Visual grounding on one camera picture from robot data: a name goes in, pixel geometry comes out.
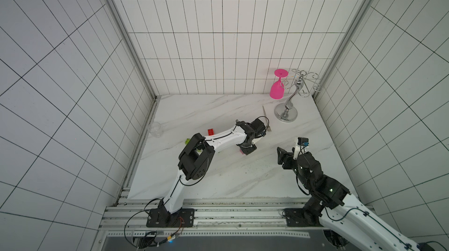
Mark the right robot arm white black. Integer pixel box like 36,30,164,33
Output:
277,148,432,251

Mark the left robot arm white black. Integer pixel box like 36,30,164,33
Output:
146,117,269,228

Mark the silver fork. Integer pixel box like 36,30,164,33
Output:
262,106,271,132

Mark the chrome glass holder stand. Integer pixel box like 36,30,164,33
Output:
274,69,321,122

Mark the pink wine glass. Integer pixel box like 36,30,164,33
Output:
270,69,288,100

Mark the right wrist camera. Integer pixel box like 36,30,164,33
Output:
297,137,309,148

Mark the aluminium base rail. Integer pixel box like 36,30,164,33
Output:
99,198,383,232

